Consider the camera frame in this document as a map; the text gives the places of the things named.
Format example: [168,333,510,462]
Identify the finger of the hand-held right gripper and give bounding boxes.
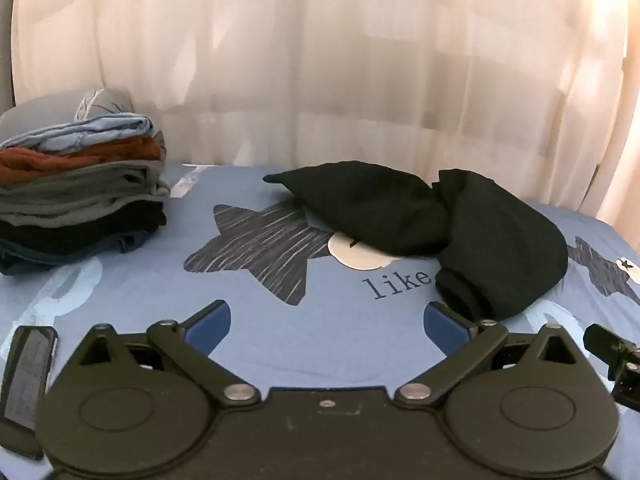
[584,324,640,403]

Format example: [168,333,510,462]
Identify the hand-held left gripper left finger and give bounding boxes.
[75,300,262,405]

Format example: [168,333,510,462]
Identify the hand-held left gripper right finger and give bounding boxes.
[394,302,583,403]

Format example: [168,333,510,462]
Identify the black pants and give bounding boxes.
[262,160,569,322]

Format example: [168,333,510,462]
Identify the black folded garment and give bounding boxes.
[0,202,167,253]

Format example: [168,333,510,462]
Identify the grey folded garment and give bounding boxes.
[0,160,172,226]

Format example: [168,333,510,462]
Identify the dark blue folded garment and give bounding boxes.
[0,230,151,276]

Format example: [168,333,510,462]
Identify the black smartphone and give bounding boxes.
[0,325,59,461]

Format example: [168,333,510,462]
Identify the light blue folded garment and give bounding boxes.
[22,114,153,154]

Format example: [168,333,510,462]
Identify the rust folded garment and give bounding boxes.
[0,135,167,185]

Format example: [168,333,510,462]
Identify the grey blue pillow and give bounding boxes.
[0,87,136,137]

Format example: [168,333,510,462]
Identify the cream sheer curtain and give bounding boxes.
[10,0,640,221]

